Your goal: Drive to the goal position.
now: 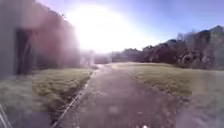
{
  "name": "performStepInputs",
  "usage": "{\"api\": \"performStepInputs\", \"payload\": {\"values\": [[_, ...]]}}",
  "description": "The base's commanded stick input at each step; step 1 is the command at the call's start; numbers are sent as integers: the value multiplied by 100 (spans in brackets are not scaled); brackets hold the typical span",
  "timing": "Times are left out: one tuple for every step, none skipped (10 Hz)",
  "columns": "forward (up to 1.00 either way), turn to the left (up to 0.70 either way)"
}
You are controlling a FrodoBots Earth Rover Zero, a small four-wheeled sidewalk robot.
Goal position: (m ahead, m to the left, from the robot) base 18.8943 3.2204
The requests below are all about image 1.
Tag dark asphalt path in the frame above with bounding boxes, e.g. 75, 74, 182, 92
53, 63, 188, 128

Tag pale kerb strip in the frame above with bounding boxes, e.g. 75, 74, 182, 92
50, 69, 97, 128

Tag grass field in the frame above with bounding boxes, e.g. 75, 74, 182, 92
111, 61, 224, 128

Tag grass verge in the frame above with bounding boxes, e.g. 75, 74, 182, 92
0, 67, 94, 128

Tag row of trees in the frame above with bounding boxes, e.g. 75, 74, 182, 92
93, 24, 224, 71

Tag red brick building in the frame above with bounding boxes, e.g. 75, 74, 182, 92
0, 0, 83, 80

